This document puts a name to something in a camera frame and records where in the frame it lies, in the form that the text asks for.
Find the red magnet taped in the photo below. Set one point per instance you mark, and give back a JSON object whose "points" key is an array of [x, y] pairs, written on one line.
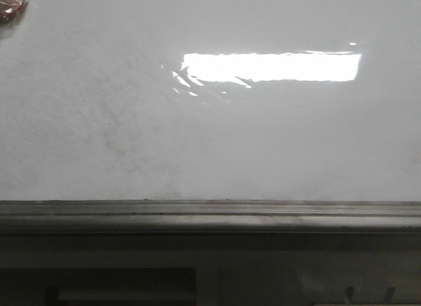
{"points": [[12, 9]]}

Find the white glossy whiteboard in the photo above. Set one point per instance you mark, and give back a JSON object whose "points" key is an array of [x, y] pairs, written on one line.
{"points": [[212, 99]]}

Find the grey aluminium whiteboard tray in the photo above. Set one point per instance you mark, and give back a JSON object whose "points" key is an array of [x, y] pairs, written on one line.
{"points": [[214, 216]]}

